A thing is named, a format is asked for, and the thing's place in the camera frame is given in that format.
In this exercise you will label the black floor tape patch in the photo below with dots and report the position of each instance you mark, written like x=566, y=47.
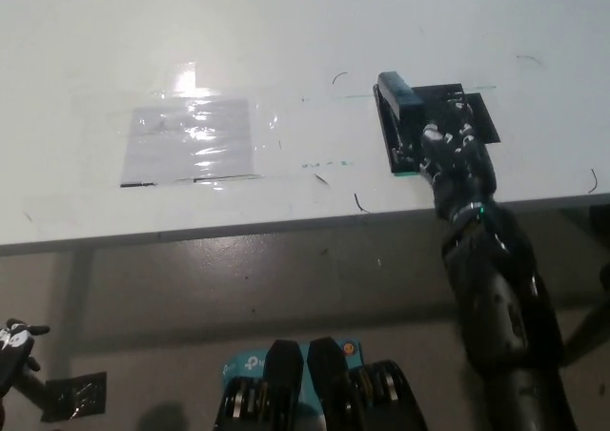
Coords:
x=81, y=397

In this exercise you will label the white paper sheet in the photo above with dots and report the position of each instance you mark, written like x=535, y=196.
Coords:
x=162, y=149

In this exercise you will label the black desktop stapler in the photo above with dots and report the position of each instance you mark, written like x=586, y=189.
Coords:
x=402, y=99

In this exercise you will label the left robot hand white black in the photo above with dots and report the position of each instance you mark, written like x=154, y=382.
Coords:
x=14, y=350

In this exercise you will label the robot body black ribbed blocks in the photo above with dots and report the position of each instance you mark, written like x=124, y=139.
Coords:
x=329, y=383

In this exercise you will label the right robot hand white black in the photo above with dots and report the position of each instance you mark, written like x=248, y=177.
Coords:
x=462, y=169

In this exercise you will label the black tape mark on desk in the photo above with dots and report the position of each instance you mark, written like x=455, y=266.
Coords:
x=482, y=116

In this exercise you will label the green tape piece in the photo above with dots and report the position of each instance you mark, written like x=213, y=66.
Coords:
x=405, y=175

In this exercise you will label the black diagonal frame bar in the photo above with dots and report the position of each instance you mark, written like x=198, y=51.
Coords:
x=33, y=388

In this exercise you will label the clear plastic film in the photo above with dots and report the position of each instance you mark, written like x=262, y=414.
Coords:
x=271, y=116

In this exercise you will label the teal router box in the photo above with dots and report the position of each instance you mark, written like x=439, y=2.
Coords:
x=248, y=365

